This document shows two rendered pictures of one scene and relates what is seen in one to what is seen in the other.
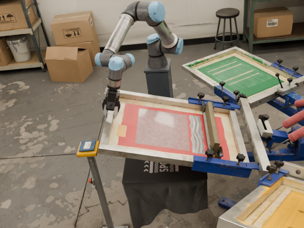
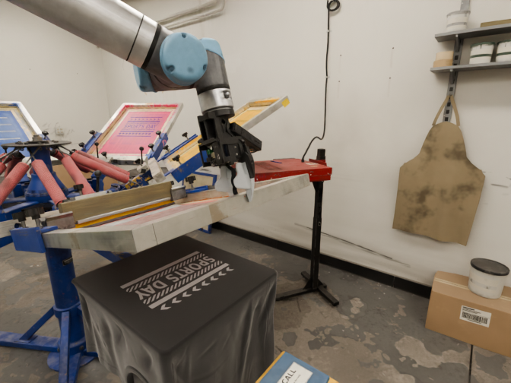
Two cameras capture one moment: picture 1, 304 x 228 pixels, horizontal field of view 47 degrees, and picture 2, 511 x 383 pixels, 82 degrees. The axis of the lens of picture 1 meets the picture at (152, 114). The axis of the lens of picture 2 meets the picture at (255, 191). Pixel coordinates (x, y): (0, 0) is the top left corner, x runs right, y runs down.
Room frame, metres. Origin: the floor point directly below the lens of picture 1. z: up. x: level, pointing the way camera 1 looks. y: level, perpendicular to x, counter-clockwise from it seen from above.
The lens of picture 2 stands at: (2.21, 0.61, 1.45)
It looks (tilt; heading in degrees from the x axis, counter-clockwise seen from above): 15 degrees down; 211
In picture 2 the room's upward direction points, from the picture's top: straight up
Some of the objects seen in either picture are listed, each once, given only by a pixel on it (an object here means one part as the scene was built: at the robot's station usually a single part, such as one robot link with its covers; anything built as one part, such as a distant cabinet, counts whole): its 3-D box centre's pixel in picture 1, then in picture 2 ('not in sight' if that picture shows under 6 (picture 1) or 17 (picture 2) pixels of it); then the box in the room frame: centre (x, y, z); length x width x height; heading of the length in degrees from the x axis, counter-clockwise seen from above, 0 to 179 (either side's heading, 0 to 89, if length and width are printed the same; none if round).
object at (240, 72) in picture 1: (251, 70); not in sight; (2.33, -0.79, 1.05); 1.08 x 0.61 x 0.23; 23
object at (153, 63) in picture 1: (156, 58); not in sight; (2.36, -0.09, 1.25); 0.15 x 0.15 x 0.10
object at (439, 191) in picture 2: not in sight; (439, 169); (-0.26, 0.67, 1.06); 0.53 x 0.07 x 1.05; 83
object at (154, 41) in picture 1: (155, 44); not in sight; (2.35, -0.10, 1.37); 0.13 x 0.12 x 0.14; 60
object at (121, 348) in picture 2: not in sight; (128, 349); (1.81, -0.07, 0.79); 0.46 x 0.09 x 0.33; 83
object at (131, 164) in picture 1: (164, 155); (177, 275); (1.63, -0.04, 0.95); 0.48 x 0.44 x 0.01; 83
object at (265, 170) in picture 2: not in sight; (281, 170); (0.36, -0.30, 1.06); 0.61 x 0.46 x 0.12; 143
